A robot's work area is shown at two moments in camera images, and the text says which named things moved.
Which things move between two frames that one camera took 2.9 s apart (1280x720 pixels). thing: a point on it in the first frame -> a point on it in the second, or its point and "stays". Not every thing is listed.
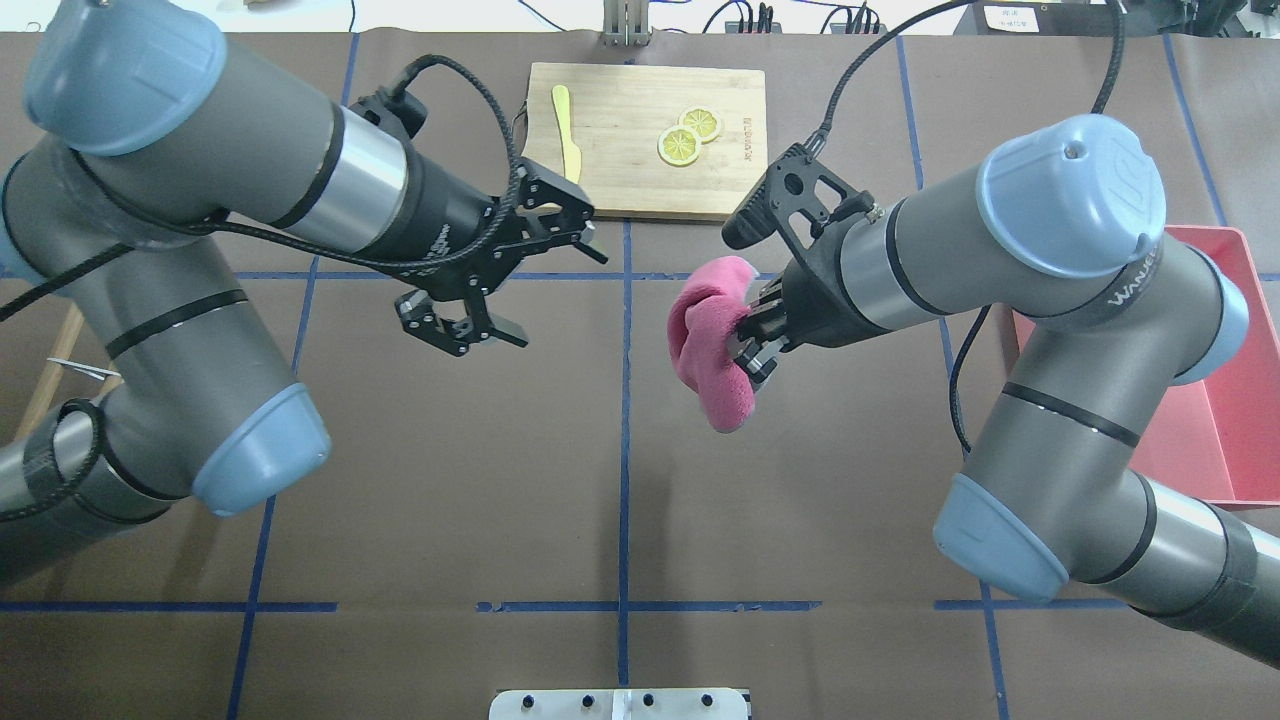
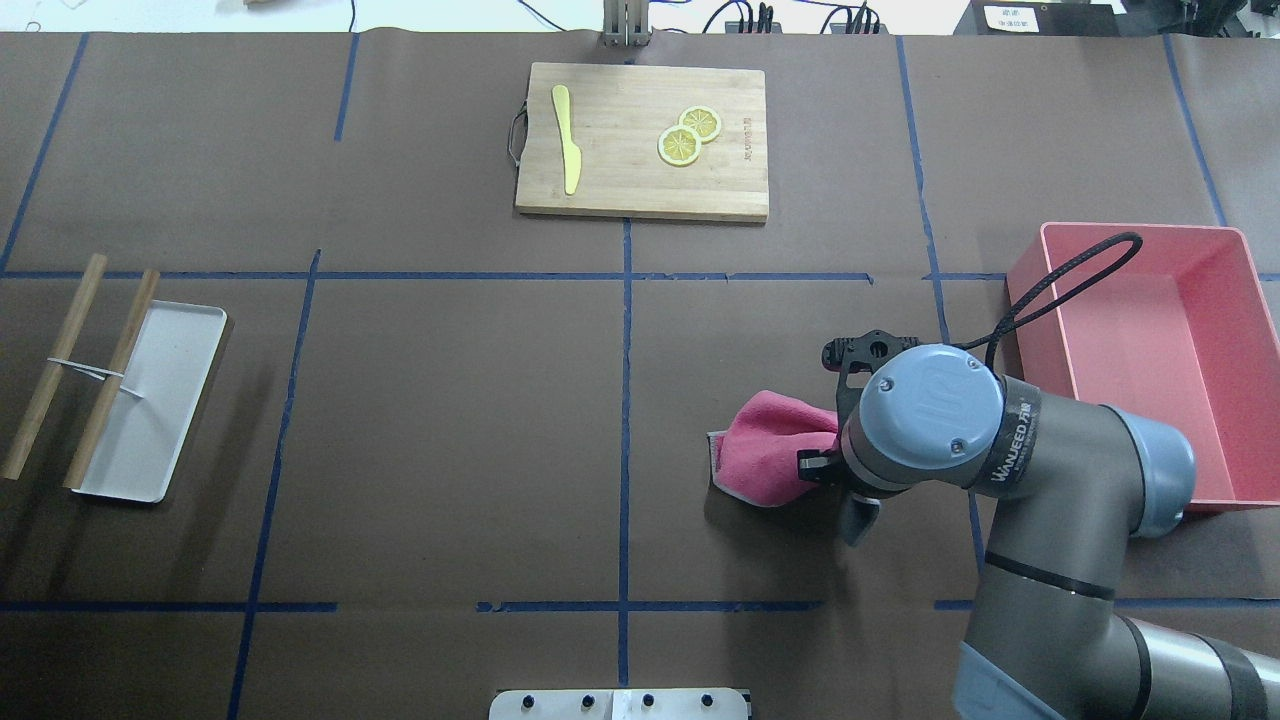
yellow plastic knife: [571, 154] stays
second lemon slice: [679, 146] stays
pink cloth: [706, 309] -> [756, 460]
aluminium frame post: [625, 23] stays
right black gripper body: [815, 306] -> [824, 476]
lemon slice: [703, 119] stays
